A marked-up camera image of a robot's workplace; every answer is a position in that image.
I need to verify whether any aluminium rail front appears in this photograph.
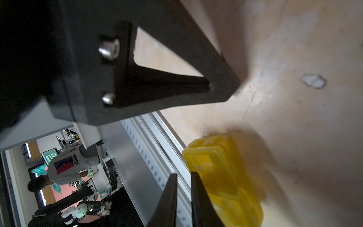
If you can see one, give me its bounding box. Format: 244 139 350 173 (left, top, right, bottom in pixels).
99 111 192 227

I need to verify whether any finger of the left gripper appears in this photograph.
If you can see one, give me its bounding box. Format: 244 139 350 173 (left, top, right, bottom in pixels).
51 1 240 126

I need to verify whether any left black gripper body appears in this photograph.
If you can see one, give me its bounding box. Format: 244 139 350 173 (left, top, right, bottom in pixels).
1 1 74 131

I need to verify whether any person in grey shirt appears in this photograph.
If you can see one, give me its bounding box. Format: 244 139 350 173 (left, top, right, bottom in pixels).
27 145 100 193

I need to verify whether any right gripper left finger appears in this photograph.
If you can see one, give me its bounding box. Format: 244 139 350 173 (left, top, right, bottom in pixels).
147 174 178 227

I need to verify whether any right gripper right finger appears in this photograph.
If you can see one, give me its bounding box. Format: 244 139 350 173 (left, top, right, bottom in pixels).
191 172 224 227

